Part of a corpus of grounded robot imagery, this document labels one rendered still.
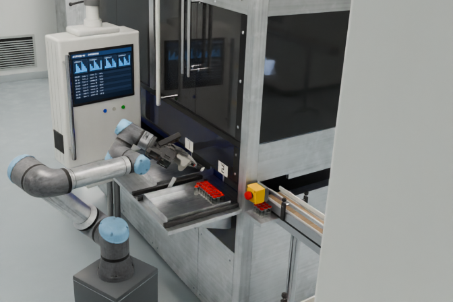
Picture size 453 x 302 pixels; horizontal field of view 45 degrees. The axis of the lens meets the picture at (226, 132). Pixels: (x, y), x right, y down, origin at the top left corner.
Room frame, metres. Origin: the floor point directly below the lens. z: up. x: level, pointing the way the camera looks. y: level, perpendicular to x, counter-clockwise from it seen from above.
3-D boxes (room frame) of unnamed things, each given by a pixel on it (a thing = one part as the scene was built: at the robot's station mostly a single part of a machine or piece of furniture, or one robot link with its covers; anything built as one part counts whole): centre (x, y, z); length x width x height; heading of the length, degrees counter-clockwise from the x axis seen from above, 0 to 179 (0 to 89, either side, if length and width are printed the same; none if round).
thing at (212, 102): (2.52, 0.04, 1.51); 0.43 x 0.01 x 0.59; 34
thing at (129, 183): (2.50, 0.24, 0.87); 0.70 x 0.48 x 0.02; 34
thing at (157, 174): (2.68, 0.27, 0.90); 0.34 x 0.26 x 0.04; 124
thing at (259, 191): (2.25, -0.15, 1.00); 0.08 x 0.07 x 0.07; 124
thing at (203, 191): (2.39, 0.09, 0.90); 0.18 x 0.02 x 0.05; 34
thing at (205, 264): (3.42, 0.07, 0.44); 2.06 x 1.00 x 0.88; 34
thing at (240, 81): (2.36, -0.05, 1.40); 0.05 x 0.01 x 0.80; 34
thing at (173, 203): (2.33, 0.18, 0.90); 0.34 x 0.26 x 0.04; 124
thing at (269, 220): (2.27, -0.20, 0.87); 0.14 x 0.13 x 0.02; 124
